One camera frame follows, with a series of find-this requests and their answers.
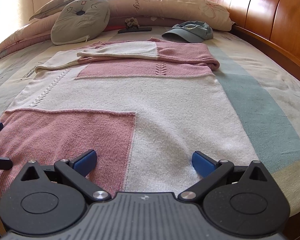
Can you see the folded pink quilt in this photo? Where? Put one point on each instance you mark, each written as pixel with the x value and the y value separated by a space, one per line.
pixel 185 7

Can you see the grey cat face cushion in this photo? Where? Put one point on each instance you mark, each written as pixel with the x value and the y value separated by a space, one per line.
pixel 80 22

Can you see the grey patterned pillow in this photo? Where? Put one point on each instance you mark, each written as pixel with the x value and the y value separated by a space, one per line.
pixel 65 0

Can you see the pink and white knit sweater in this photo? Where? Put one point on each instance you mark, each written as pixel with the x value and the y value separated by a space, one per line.
pixel 140 100

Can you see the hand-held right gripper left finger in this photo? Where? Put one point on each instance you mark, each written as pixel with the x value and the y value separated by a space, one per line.
pixel 86 161

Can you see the wooden headboard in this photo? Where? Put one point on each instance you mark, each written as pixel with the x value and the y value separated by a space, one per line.
pixel 270 12

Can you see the blue cap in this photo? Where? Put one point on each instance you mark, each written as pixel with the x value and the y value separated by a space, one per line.
pixel 190 33

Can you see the fabric flower clip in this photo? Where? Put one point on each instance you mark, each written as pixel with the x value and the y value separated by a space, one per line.
pixel 132 22

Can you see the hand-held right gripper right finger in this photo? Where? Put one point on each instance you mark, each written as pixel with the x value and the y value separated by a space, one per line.
pixel 202 165

